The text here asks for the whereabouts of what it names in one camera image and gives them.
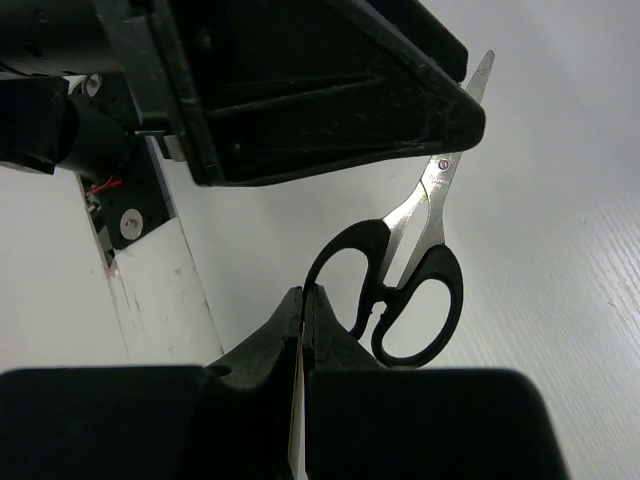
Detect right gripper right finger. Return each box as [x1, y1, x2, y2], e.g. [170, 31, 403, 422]
[302, 284, 388, 479]

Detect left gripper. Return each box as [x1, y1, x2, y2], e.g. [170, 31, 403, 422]
[94, 1, 220, 186]

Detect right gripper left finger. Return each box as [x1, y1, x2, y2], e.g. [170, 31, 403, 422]
[211, 287, 302, 479]

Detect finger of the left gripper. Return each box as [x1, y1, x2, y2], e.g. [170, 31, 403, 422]
[349, 1, 468, 83]
[187, 1, 486, 186]

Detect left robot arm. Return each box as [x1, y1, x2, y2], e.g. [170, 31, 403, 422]
[1, 1, 486, 187]

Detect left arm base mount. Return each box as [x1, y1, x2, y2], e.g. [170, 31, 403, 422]
[86, 138, 175, 262]

